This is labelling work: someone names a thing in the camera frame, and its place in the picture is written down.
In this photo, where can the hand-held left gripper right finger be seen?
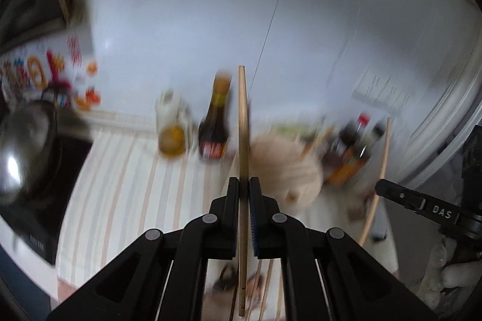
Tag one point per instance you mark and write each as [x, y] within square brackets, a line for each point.
[253, 208]

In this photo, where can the colourful printed sheet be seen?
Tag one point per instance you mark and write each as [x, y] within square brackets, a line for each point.
[45, 68]

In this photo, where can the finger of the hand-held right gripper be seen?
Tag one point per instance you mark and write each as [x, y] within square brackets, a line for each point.
[414, 201]

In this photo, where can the dark sauce bottle red cap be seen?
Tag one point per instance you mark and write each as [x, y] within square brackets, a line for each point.
[352, 136]

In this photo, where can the clear yellow oil bottle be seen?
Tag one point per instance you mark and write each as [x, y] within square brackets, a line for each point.
[171, 129]

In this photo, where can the black induction cooktop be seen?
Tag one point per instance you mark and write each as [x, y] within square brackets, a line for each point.
[49, 200]

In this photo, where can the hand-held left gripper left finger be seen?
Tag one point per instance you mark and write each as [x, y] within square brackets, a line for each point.
[234, 200]

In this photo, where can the metal pot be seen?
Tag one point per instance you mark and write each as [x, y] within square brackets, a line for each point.
[26, 151]

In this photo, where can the person's right hand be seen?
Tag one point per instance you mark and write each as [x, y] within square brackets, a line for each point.
[459, 279]

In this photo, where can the white wall outlet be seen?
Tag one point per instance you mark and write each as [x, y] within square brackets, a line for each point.
[397, 95]
[367, 85]

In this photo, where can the dark sauce bottle black cap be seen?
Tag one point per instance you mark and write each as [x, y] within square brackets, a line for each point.
[371, 140]

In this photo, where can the green onion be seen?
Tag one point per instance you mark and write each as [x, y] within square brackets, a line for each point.
[293, 128]

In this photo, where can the dark sauce bottle tan cap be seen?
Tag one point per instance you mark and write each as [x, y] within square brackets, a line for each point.
[215, 125]

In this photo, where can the range hood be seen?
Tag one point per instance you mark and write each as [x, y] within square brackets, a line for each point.
[30, 1]

